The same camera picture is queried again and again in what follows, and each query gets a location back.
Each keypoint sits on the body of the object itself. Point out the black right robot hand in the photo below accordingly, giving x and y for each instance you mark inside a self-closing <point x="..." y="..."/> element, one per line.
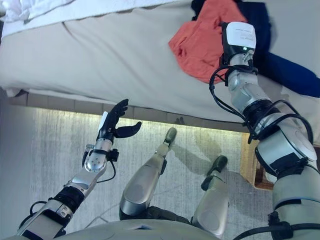
<point x="240" y="35"/>

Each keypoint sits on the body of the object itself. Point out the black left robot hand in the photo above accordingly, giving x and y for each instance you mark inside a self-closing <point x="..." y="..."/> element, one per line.
<point x="108" y="122"/>

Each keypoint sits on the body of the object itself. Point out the orange garment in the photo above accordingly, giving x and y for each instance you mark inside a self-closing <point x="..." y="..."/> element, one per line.
<point x="200" y="45"/>

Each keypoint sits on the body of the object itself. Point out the black garment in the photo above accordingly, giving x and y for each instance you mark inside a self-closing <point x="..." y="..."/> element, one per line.
<point x="287" y="72"/>

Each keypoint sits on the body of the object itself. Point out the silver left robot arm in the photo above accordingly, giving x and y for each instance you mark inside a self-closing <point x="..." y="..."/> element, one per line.
<point x="85" y="177"/>

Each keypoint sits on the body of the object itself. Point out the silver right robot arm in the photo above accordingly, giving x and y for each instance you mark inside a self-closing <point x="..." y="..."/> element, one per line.
<point x="280" y="150"/>

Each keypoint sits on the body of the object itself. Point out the beige bed blanket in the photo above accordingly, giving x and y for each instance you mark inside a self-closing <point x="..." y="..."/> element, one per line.
<point x="100" y="62"/>

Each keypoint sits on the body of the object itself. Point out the brown wicker basket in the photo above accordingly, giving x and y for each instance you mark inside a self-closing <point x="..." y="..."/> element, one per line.
<point x="250" y="160"/>

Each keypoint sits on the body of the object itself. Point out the grey striped area rug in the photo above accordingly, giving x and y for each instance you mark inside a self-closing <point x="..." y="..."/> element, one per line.
<point x="62" y="150"/>

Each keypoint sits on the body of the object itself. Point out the silver left robot leg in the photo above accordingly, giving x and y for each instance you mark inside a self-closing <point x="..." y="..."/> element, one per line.
<point x="140" y="185"/>

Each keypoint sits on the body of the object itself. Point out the silver robot leg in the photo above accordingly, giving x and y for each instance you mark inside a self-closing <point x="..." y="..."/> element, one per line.
<point x="140" y="185"/>
<point x="212" y="205"/>

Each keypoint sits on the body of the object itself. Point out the grey robot torso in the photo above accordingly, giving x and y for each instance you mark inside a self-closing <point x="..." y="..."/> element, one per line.
<point x="125" y="233"/>

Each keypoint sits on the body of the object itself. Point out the white duvet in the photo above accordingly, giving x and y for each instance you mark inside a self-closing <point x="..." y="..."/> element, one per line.
<point x="50" y="10"/>

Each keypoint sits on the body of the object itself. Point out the silver right robot leg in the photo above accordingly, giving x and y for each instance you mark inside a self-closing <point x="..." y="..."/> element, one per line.
<point x="212" y="205"/>

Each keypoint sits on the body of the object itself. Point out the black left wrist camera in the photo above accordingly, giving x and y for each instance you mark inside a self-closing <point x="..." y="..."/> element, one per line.
<point x="114" y="155"/>

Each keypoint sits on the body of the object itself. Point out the brown upholstered bed frame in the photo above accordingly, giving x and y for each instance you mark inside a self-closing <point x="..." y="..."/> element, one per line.
<point x="75" y="106"/>

